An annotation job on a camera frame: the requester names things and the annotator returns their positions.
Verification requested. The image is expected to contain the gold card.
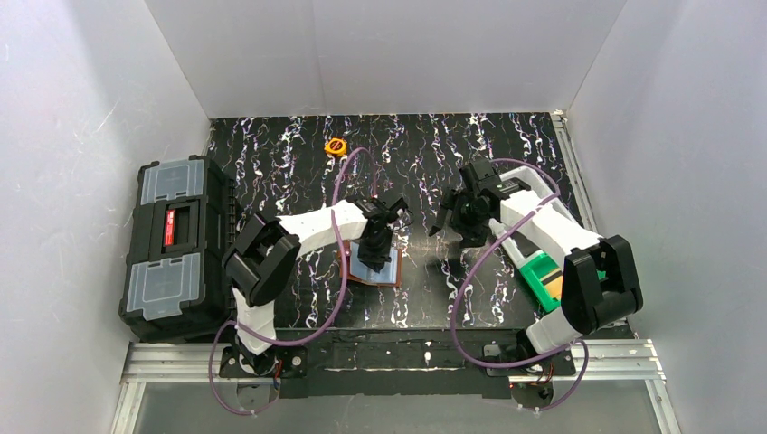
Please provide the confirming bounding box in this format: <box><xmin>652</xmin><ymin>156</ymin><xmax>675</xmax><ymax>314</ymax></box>
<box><xmin>541</xmin><ymin>269</ymin><xmax>563</xmax><ymax>301</ymax></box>

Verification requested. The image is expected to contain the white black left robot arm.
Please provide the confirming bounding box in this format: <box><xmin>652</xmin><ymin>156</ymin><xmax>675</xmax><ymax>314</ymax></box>
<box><xmin>223</xmin><ymin>195</ymin><xmax>410</xmax><ymax>356</ymax></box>

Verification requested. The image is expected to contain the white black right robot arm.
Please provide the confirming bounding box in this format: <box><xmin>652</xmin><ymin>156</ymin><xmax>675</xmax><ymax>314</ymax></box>
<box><xmin>430</xmin><ymin>158</ymin><xmax>643</xmax><ymax>368</ymax></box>

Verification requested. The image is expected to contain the white plastic bin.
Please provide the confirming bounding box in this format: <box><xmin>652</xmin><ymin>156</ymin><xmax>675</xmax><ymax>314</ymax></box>
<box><xmin>500</xmin><ymin>166</ymin><xmax>575</xmax><ymax>222</ymax></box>
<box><xmin>488</xmin><ymin>219</ymin><xmax>562</xmax><ymax>272</ymax></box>

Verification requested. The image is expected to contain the green plastic bin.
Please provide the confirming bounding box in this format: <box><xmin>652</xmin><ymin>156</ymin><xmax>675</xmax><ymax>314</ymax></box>
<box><xmin>517</xmin><ymin>251</ymin><xmax>608</xmax><ymax>314</ymax></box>

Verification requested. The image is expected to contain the orange round cap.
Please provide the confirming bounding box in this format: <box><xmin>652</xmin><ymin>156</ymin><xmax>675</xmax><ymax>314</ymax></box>
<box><xmin>324</xmin><ymin>137</ymin><xmax>347</xmax><ymax>157</ymax></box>

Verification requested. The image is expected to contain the black toolbox with clear lids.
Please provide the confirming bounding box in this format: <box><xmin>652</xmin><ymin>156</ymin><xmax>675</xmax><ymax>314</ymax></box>
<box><xmin>118</xmin><ymin>156</ymin><xmax>235</xmax><ymax>343</ymax></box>

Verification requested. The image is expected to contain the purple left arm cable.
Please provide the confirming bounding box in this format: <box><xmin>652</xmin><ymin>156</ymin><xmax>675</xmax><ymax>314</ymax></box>
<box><xmin>206</xmin><ymin>146</ymin><xmax>380</xmax><ymax>418</ymax></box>

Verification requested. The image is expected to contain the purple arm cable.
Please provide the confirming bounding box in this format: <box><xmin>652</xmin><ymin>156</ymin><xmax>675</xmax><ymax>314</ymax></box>
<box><xmin>206</xmin><ymin>146</ymin><xmax>380</xmax><ymax>418</ymax></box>
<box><xmin>449</xmin><ymin>157</ymin><xmax>592</xmax><ymax>414</ymax></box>

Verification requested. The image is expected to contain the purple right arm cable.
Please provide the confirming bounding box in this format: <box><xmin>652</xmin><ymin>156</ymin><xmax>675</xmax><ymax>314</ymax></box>
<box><xmin>449</xmin><ymin>157</ymin><xmax>592</xmax><ymax>414</ymax></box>

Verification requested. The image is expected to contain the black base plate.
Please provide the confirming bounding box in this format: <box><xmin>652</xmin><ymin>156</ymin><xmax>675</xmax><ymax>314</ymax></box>
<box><xmin>212</xmin><ymin>328</ymin><xmax>576</xmax><ymax>399</ymax></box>

